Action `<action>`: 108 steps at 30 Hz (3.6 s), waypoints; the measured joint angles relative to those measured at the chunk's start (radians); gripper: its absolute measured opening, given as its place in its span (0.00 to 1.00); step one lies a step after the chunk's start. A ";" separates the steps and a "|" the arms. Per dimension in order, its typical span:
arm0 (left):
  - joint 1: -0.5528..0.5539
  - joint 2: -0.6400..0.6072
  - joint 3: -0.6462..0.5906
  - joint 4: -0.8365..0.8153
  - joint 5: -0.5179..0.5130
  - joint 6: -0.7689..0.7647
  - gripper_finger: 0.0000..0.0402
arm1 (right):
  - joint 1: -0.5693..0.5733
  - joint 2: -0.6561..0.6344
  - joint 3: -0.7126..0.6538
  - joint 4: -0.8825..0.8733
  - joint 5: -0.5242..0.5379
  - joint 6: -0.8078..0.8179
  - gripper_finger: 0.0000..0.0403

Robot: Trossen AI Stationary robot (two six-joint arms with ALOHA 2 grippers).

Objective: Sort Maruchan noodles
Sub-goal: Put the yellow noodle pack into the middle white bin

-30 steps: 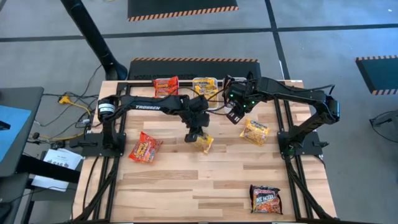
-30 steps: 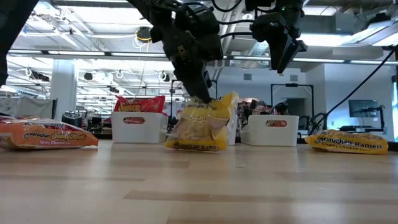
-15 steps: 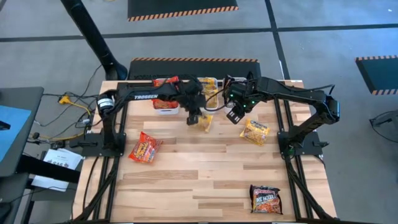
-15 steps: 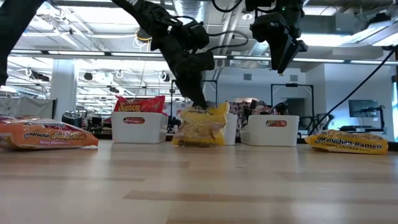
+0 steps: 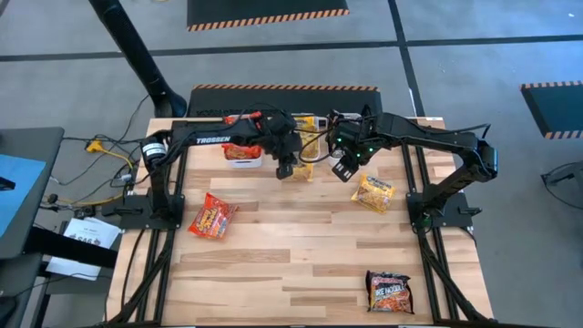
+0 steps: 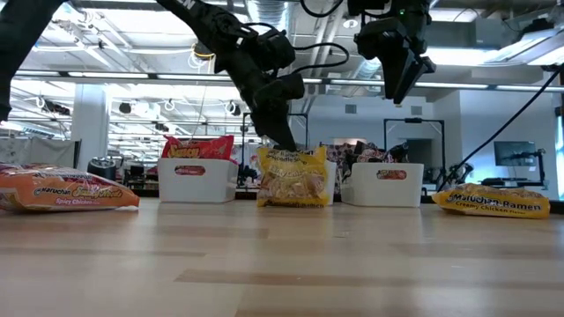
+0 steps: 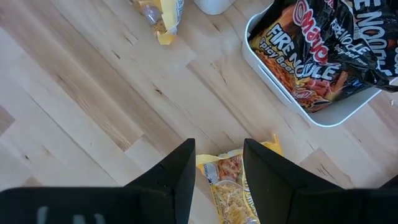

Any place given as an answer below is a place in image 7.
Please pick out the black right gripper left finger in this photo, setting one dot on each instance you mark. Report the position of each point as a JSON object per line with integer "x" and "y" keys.
{"x": 168, "y": 186}

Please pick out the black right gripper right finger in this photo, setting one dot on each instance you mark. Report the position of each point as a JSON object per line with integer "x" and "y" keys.
{"x": 270, "y": 186}

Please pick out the yellow ramen noodle pack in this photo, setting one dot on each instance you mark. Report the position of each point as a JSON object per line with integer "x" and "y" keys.
{"x": 230, "y": 186}
{"x": 169, "y": 18}

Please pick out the black fire noodle pack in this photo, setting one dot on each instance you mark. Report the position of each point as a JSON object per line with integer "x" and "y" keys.
{"x": 373, "y": 25}
{"x": 311, "y": 62}

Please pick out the white plastic bin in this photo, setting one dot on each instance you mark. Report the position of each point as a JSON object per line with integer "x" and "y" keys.
{"x": 214, "y": 6}
{"x": 329, "y": 116}

